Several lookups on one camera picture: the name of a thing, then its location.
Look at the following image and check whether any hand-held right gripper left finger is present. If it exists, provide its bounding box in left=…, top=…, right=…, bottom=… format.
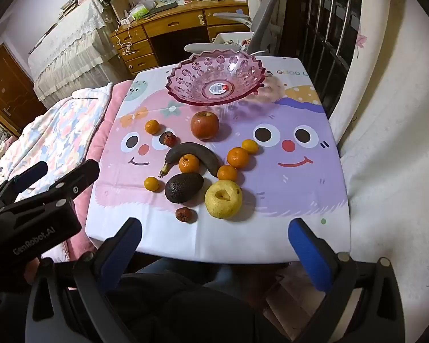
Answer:
left=25, top=217, right=144, bottom=343

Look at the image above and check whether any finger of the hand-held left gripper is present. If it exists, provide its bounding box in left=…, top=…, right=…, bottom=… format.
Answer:
left=0, top=159, right=101, bottom=223
left=0, top=161, right=49, bottom=210

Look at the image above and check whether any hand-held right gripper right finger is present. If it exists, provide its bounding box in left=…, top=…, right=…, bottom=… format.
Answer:
left=288, top=218, right=406, bottom=343

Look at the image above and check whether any dark avocado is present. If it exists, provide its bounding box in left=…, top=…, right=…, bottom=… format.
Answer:
left=165, top=172, right=204, bottom=204

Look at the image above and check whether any yellow pear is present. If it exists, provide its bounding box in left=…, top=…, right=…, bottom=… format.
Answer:
left=204, top=180, right=243, bottom=219

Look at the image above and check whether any dark overripe banana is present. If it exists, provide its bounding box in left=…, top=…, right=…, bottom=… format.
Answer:
left=159, top=142, right=220, bottom=178

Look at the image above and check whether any purple glass fruit plate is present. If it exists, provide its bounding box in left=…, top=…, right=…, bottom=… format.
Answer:
left=165, top=51, right=267, bottom=107

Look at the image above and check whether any floral quilt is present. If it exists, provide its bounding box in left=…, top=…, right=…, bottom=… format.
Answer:
left=0, top=82, right=113, bottom=202

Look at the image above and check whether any cartoon face tablecloth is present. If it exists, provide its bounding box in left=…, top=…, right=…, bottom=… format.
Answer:
left=85, top=56, right=351, bottom=265

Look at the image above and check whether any person's black clothing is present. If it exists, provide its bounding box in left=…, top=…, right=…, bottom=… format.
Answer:
left=0, top=272, right=283, bottom=343

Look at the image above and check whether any pink blanket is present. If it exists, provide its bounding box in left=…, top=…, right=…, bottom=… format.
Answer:
left=62, top=80, right=134, bottom=262

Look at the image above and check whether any brown wooden door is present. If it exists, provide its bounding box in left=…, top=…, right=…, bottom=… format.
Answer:
left=0, top=43, right=38, bottom=137

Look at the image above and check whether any large orange mandarin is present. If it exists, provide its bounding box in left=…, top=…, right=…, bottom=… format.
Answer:
left=227, top=147, right=250, bottom=169

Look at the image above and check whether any white lace-covered cabinet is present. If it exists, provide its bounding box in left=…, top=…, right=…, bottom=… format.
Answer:
left=28, top=0, right=124, bottom=102

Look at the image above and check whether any red apple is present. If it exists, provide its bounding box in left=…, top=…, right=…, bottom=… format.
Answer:
left=190, top=111, right=220, bottom=140

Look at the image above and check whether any green tissue packet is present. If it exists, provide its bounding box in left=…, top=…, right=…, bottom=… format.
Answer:
left=130, top=3, right=156, bottom=19

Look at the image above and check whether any wooden desk with drawers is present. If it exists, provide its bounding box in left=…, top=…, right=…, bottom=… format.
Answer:
left=110, top=0, right=253, bottom=75

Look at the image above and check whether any metal window grille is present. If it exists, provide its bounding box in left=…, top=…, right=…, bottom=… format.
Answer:
left=279, top=0, right=363, bottom=118

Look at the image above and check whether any grey office chair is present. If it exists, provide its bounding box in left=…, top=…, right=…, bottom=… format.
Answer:
left=184, top=0, right=304, bottom=58

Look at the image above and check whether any white charger cable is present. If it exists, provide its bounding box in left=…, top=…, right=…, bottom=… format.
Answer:
left=115, top=18, right=138, bottom=57

